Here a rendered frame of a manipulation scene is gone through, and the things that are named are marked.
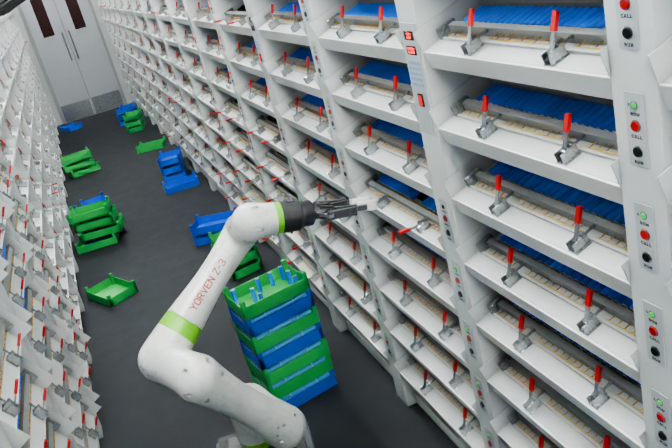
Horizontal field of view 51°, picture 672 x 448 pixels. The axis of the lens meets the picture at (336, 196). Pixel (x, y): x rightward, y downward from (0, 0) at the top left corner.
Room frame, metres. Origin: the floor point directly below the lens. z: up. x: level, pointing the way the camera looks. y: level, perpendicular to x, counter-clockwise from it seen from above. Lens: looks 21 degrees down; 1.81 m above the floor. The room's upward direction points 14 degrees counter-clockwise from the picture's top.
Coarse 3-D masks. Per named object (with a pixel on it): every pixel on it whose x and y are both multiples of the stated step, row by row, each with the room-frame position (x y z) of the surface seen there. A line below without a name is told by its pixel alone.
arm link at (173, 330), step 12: (168, 312) 1.75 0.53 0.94; (168, 324) 1.71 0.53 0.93; (180, 324) 1.71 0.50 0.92; (192, 324) 1.72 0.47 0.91; (156, 336) 1.69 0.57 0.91; (168, 336) 1.69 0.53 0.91; (180, 336) 1.69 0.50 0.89; (192, 336) 1.71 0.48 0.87; (144, 348) 1.68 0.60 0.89; (156, 348) 1.66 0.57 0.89; (168, 348) 1.65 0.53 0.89; (144, 360) 1.65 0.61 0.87; (156, 360) 1.63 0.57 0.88; (144, 372) 1.65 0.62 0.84; (156, 372) 1.61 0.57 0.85
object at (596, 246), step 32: (480, 160) 1.66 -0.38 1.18; (448, 192) 1.63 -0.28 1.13; (480, 192) 1.59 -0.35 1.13; (512, 192) 1.48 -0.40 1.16; (544, 192) 1.42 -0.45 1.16; (576, 192) 1.35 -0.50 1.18; (512, 224) 1.40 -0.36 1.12; (544, 224) 1.34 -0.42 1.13; (576, 224) 1.22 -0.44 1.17; (608, 224) 1.20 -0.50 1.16; (576, 256) 1.20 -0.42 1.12; (608, 256) 1.15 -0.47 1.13
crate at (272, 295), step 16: (272, 272) 2.72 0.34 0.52; (304, 272) 2.57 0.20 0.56; (224, 288) 2.61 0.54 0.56; (240, 288) 2.65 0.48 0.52; (256, 288) 2.68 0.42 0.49; (272, 288) 2.65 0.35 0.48; (288, 288) 2.53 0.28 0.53; (304, 288) 2.56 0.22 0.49; (240, 304) 2.44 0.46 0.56; (256, 304) 2.47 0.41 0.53; (272, 304) 2.49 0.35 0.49
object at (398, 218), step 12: (372, 168) 2.32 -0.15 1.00; (360, 180) 2.31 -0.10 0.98; (360, 192) 2.31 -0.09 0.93; (372, 192) 2.26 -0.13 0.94; (396, 204) 2.10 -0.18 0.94; (384, 216) 2.11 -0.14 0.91; (396, 216) 2.03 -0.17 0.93; (408, 216) 1.99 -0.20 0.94; (432, 228) 1.86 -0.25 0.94; (420, 240) 1.89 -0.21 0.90; (432, 240) 1.81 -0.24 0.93; (444, 252) 1.74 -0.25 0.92
